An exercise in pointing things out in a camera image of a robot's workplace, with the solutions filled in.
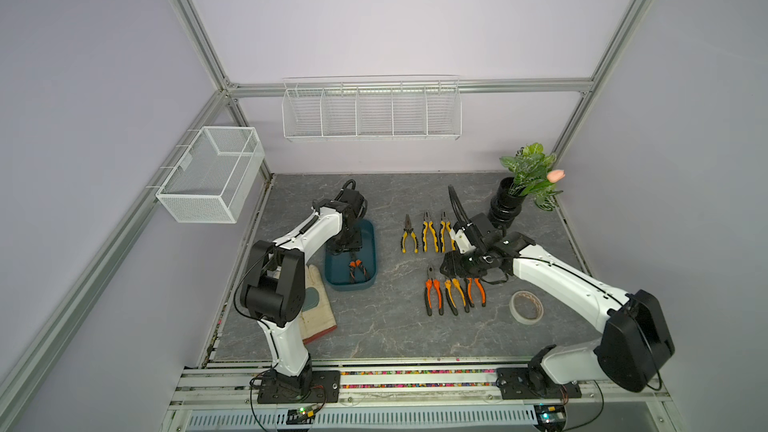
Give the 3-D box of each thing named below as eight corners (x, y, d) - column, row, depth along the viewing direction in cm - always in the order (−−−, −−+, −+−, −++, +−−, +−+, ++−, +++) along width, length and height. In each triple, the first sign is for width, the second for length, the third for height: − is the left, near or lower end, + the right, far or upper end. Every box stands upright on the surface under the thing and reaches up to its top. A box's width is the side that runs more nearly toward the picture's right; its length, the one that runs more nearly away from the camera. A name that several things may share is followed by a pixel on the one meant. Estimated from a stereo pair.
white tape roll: (513, 324, 85) (515, 322, 84) (505, 293, 91) (507, 290, 89) (545, 324, 85) (548, 321, 84) (535, 293, 91) (538, 290, 89)
